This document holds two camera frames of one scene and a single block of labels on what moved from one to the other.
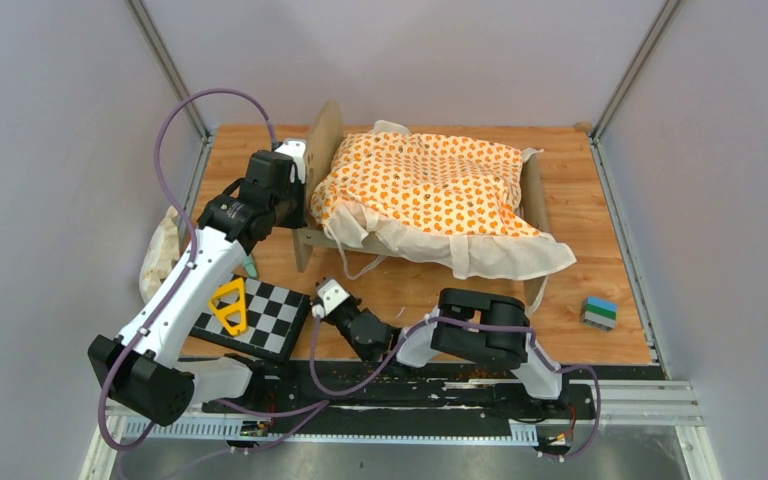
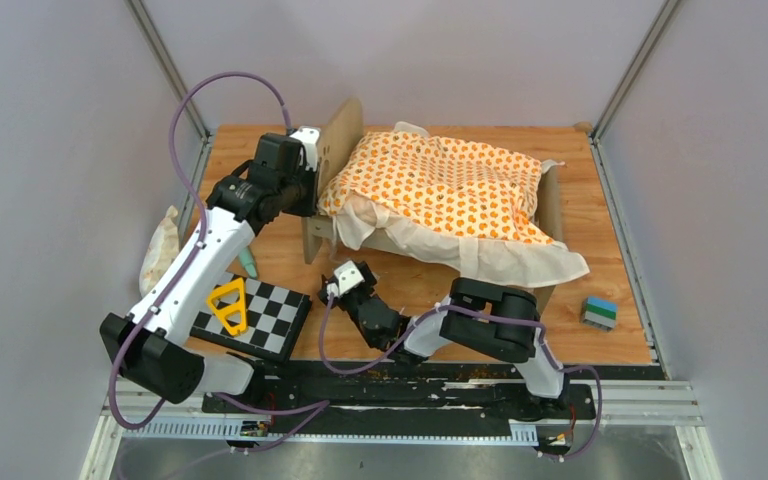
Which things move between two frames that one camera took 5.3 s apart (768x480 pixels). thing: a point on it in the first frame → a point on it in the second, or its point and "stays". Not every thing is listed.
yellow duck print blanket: (455, 203) stays
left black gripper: (301, 219) stays
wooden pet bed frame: (326, 127) → (343, 129)
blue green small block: (600, 313) stays
